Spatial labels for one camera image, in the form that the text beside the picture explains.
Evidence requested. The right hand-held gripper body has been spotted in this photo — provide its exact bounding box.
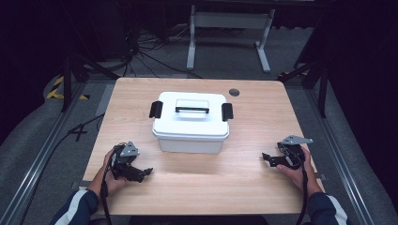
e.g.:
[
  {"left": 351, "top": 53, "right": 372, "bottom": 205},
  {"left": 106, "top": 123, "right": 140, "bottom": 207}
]
[{"left": 276, "top": 134, "right": 314, "bottom": 172}]

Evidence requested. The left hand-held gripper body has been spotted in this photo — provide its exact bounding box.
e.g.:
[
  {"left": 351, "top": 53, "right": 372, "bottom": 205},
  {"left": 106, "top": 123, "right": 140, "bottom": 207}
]
[{"left": 110, "top": 141, "right": 146, "bottom": 184}]

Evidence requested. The white plastic storage box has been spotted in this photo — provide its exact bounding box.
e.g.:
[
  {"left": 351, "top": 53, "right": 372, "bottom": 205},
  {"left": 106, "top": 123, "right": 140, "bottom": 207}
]
[{"left": 157, "top": 130, "right": 225, "bottom": 155}]

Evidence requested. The black box latch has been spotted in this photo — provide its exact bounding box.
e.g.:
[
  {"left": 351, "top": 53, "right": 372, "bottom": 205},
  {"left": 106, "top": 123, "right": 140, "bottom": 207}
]
[
  {"left": 148, "top": 100, "right": 164, "bottom": 120},
  {"left": 221, "top": 102, "right": 235, "bottom": 123}
]

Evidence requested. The white box lid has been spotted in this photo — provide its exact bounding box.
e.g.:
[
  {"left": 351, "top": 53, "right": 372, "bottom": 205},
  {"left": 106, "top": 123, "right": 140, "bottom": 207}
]
[{"left": 151, "top": 91, "right": 231, "bottom": 141}]

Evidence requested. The person's right hand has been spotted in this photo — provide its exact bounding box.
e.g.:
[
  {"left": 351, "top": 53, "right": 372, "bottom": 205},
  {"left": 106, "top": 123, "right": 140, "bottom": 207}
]
[{"left": 276, "top": 145, "right": 324, "bottom": 197}]

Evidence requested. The person's left hand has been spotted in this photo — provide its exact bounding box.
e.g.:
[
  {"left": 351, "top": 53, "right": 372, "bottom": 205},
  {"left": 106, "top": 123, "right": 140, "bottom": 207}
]
[{"left": 88, "top": 147, "right": 129, "bottom": 197}]

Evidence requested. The black tripod stand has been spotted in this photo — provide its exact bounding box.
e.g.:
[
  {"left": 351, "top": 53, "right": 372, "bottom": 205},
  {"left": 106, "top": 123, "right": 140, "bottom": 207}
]
[
  {"left": 60, "top": 51, "right": 120, "bottom": 113},
  {"left": 277, "top": 57, "right": 330, "bottom": 119}
]

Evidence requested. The yellow black floor tape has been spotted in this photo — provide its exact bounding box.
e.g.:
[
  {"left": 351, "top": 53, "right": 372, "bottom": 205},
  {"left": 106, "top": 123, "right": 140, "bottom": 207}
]
[{"left": 45, "top": 76, "right": 91, "bottom": 101}]

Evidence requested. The dark curtain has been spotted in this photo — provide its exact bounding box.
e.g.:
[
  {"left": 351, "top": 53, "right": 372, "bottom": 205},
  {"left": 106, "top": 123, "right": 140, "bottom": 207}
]
[
  {"left": 323, "top": 0, "right": 398, "bottom": 204},
  {"left": 0, "top": 0, "right": 69, "bottom": 146}
]

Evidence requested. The right hand-held gripper cable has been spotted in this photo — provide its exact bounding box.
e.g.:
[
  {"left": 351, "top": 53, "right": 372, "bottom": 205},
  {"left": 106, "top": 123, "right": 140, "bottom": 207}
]
[{"left": 294, "top": 149, "right": 310, "bottom": 225}]

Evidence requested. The hand-held gripper cable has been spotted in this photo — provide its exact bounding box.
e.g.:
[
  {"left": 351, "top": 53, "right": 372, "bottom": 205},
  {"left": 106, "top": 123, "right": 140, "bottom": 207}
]
[
  {"left": 294, "top": 149, "right": 310, "bottom": 225},
  {"left": 99, "top": 152, "right": 119, "bottom": 225}
]

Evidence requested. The left hand-held gripper cable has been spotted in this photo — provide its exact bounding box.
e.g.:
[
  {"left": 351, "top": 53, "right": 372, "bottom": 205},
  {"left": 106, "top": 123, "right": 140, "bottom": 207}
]
[{"left": 99, "top": 152, "right": 119, "bottom": 225}]

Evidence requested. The aluminium floor rail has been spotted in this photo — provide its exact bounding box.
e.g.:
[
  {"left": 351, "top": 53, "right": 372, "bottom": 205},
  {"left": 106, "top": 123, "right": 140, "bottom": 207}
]
[
  {"left": 303, "top": 87, "right": 378, "bottom": 225},
  {"left": 0, "top": 82, "right": 91, "bottom": 225}
]

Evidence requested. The black floor cable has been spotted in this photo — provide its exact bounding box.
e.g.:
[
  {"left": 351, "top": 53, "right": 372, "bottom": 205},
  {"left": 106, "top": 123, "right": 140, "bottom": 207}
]
[{"left": 18, "top": 112, "right": 106, "bottom": 225}]

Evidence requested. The black lid handle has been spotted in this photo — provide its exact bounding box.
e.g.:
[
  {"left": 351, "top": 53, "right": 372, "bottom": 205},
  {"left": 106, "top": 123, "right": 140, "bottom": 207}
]
[{"left": 175, "top": 106, "right": 210, "bottom": 114}]

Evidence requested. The bundle of black floor cables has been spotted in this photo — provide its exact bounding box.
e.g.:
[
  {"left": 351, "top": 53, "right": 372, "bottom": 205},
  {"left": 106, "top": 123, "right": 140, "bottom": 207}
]
[{"left": 120, "top": 22, "right": 205, "bottom": 80}]

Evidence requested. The white metal desk frame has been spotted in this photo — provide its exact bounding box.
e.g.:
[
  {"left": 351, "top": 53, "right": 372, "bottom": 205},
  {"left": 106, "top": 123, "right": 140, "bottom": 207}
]
[{"left": 186, "top": 4, "right": 277, "bottom": 74}]

